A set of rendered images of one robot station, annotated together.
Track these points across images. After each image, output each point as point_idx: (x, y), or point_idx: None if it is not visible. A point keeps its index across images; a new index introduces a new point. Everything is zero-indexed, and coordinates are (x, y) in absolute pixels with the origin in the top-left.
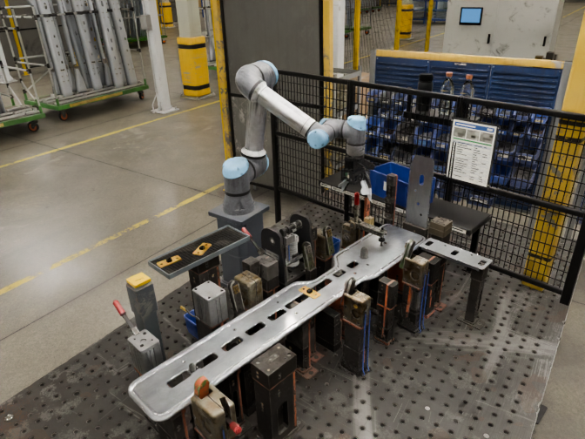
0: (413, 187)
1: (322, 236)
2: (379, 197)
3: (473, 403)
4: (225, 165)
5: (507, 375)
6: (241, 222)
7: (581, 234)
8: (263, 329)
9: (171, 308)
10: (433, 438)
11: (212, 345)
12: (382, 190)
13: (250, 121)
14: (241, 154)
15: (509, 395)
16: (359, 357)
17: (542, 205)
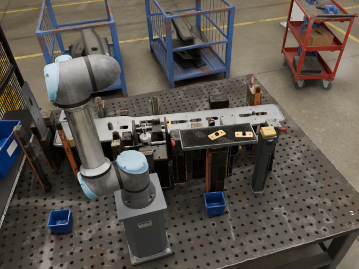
0: (32, 113)
1: (120, 137)
2: (13, 165)
3: (138, 108)
4: (143, 160)
5: (112, 108)
6: (156, 173)
7: (20, 76)
8: (209, 116)
9: (223, 246)
10: (166, 107)
11: (237, 120)
12: (10, 158)
13: (96, 128)
14: (109, 169)
15: (123, 103)
16: None
17: (8, 78)
